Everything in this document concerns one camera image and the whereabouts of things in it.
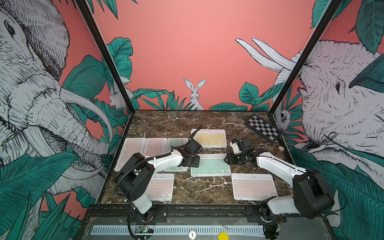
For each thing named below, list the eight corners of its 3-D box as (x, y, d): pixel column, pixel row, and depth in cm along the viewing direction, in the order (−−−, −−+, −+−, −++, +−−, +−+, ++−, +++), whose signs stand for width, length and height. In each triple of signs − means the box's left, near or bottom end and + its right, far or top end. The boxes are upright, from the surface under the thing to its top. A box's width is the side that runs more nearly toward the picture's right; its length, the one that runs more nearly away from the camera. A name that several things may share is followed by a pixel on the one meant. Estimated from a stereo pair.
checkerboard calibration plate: (271, 144, 104) (273, 141, 101) (244, 125, 115) (245, 121, 112) (280, 134, 110) (283, 131, 106) (254, 117, 121) (255, 113, 118)
